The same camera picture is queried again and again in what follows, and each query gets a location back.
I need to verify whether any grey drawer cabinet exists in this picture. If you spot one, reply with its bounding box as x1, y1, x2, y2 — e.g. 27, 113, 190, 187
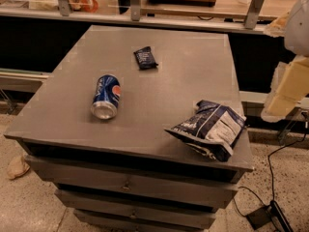
6, 26, 253, 232

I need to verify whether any small dark blue snack packet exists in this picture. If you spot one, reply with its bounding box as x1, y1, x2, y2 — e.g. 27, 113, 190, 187
134, 46, 157, 70

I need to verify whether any crumpled paper on floor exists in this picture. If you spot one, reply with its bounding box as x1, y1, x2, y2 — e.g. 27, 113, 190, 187
7, 156, 30, 180

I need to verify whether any black power cable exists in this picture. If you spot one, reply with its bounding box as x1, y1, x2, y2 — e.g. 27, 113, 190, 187
232, 113, 309, 218

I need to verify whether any grey metal bracket right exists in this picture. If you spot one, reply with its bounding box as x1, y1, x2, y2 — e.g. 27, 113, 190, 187
244, 0, 265, 29

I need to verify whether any grey metal bracket middle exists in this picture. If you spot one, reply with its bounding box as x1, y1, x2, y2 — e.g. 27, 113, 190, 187
130, 0, 140, 21

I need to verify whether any blue white chip bag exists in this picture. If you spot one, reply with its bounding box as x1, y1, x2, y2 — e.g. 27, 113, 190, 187
165, 100, 246, 162

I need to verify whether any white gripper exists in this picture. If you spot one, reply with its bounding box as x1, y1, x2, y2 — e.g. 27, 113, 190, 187
261, 0, 309, 123

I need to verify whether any black floor power box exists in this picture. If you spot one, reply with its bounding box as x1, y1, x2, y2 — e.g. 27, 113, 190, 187
245, 200, 294, 232

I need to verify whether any blue pepsi can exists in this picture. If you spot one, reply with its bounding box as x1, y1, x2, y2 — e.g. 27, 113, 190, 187
91, 74, 121, 120

